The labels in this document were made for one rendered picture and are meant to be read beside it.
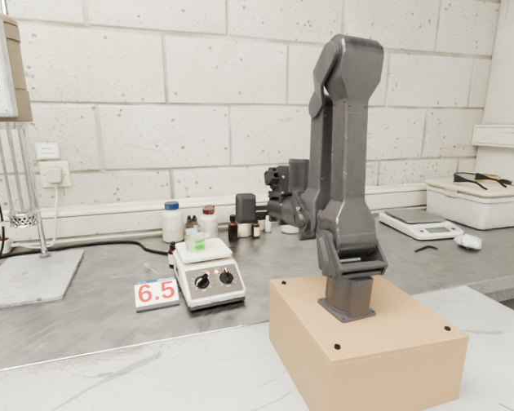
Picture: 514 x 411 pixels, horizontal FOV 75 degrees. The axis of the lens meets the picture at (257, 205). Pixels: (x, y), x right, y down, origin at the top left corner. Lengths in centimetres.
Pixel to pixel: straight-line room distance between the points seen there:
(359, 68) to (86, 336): 65
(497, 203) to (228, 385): 119
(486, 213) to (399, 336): 102
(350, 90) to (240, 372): 46
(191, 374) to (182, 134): 86
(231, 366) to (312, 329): 18
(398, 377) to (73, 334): 57
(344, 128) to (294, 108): 88
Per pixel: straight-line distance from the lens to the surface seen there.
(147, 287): 81
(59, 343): 75
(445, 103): 179
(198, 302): 75
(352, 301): 51
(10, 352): 77
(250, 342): 66
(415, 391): 56
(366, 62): 52
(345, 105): 50
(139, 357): 66
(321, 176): 55
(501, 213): 154
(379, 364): 49
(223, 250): 83
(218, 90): 128
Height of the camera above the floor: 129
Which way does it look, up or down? 14 degrees down
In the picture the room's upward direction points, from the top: straight up
